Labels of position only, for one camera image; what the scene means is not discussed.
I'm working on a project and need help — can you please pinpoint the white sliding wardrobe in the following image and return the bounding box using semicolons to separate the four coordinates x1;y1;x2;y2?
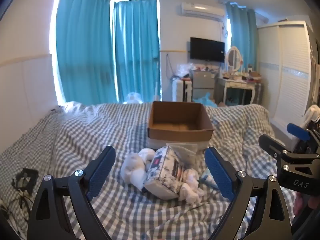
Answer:
257;21;315;130

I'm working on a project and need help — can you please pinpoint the large white cloth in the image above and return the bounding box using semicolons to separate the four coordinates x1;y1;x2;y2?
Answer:
121;148;157;189

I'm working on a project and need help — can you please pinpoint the wide teal curtain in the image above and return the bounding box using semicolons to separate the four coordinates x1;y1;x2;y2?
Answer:
55;0;118;104

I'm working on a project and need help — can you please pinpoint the blue plastic bag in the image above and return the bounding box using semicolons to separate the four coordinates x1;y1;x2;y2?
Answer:
194;92;218;108

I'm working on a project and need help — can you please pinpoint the clear plastic bag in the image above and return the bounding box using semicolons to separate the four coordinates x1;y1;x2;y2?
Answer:
166;142;200;173

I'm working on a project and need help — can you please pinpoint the narrow teal curtain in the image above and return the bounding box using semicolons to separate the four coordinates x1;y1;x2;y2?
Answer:
225;2;258;70

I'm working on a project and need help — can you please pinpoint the printed tissue pack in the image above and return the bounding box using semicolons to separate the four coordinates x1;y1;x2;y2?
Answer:
142;145;187;200

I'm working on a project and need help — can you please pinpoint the white suitcase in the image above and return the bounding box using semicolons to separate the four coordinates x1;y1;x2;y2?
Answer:
172;79;193;102

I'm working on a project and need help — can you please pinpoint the white hanging garment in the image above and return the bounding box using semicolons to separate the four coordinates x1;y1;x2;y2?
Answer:
302;105;320;128

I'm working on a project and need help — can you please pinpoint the person's right hand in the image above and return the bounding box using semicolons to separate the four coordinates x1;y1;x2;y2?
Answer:
294;191;320;221

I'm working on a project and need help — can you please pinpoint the black wall television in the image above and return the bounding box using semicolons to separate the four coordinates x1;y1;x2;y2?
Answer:
190;37;225;63

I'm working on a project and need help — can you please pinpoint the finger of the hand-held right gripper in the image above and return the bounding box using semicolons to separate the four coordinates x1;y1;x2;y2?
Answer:
259;134;294;165
287;123;312;141

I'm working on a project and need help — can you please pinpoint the white air conditioner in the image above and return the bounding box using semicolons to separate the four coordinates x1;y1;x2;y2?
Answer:
177;2;225;22

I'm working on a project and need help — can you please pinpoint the white oval vanity mirror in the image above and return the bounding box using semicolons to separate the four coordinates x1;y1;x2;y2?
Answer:
225;46;244;72

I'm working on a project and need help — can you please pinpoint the white fan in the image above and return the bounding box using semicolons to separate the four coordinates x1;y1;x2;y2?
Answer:
125;92;144;104

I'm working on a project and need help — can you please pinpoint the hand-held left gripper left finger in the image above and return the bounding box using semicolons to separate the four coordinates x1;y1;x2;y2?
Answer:
26;145;117;240

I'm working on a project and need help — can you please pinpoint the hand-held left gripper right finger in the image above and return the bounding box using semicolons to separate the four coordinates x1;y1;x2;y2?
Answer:
204;147;293;240

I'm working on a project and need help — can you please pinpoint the small white cloth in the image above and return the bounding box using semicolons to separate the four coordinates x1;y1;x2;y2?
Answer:
178;169;204;204

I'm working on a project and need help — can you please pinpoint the small grey fridge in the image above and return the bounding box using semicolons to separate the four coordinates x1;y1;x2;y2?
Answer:
192;70;216;103

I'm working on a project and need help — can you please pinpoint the brown cardboard box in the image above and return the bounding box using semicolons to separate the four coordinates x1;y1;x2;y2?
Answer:
147;101;215;142

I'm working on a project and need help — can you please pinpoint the grey checkered bed blanket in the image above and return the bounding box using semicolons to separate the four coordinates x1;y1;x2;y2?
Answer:
0;102;300;240

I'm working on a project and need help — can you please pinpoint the white dressing table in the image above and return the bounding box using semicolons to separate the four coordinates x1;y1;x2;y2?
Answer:
217;76;263;105

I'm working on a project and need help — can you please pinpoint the pile of clear plastic bags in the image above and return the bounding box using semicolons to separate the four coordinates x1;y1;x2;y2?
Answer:
175;64;195;79

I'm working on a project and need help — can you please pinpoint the light blue packet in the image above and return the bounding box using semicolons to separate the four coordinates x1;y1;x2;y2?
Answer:
199;167;218;188

